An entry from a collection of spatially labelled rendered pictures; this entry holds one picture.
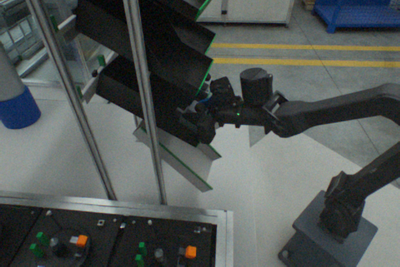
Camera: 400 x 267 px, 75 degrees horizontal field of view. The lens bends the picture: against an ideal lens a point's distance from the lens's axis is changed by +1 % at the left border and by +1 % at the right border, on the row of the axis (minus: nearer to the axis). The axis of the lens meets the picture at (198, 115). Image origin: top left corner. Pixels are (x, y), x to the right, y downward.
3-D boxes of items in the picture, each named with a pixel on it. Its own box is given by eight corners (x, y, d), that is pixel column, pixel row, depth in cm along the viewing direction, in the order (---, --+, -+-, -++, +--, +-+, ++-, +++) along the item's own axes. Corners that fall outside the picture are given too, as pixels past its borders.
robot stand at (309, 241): (348, 260, 76) (379, 227, 63) (323, 300, 69) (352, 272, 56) (302, 224, 85) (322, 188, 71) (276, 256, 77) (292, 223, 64)
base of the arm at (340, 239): (354, 226, 64) (365, 213, 60) (342, 244, 60) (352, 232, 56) (327, 206, 67) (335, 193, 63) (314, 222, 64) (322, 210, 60)
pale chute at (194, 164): (212, 160, 88) (222, 156, 86) (202, 193, 79) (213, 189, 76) (151, 104, 79) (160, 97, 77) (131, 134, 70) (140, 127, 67)
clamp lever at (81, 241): (85, 247, 66) (88, 236, 61) (82, 256, 64) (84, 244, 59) (70, 244, 65) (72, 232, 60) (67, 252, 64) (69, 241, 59)
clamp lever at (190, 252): (185, 258, 64) (196, 247, 59) (184, 267, 62) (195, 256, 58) (172, 254, 63) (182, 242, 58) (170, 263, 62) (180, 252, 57)
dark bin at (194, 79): (210, 67, 65) (224, 43, 60) (195, 97, 55) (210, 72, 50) (108, 8, 62) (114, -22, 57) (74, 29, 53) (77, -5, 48)
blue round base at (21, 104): (47, 109, 129) (35, 84, 119) (29, 130, 117) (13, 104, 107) (17, 107, 130) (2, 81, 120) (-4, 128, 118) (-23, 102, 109)
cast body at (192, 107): (203, 125, 71) (214, 109, 67) (197, 135, 68) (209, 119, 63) (177, 108, 71) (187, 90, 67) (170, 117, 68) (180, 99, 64)
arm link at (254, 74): (300, 118, 58) (300, 69, 52) (285, 139, 53) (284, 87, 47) (254, 109, 65) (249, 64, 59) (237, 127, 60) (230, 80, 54)
